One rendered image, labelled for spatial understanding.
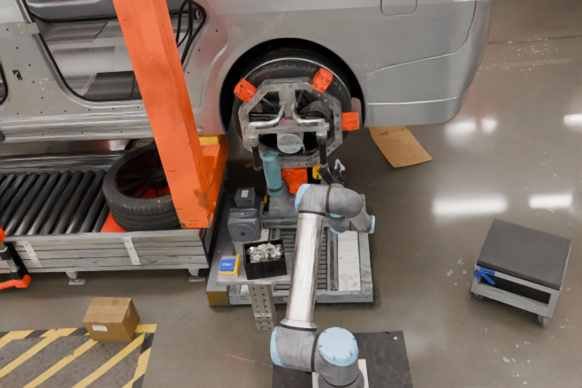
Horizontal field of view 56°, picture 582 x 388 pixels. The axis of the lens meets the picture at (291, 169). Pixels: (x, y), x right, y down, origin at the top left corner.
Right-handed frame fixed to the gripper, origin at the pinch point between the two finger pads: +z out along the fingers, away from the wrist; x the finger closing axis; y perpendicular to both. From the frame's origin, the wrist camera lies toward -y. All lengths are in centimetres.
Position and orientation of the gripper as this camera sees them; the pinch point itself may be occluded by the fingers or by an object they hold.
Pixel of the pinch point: (333, 163)
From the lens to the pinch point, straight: 299.9
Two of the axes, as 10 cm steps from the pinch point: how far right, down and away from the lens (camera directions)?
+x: 6.4, -5.8, -5.0
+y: 7.7, 5.2, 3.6
